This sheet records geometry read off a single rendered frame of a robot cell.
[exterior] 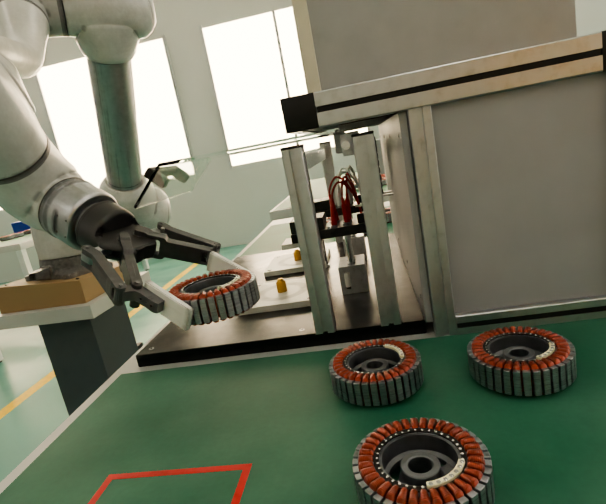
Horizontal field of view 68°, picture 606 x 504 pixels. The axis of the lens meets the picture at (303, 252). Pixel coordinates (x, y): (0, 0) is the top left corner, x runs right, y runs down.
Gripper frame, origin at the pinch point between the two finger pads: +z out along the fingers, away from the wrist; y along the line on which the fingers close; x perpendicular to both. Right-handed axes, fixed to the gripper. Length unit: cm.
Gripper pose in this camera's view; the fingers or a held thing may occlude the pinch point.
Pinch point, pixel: (211, 292)
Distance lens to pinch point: 57.3
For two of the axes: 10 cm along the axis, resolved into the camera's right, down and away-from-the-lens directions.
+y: -4.7, 2.9, -8.4
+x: 2.7, -8.5, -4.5
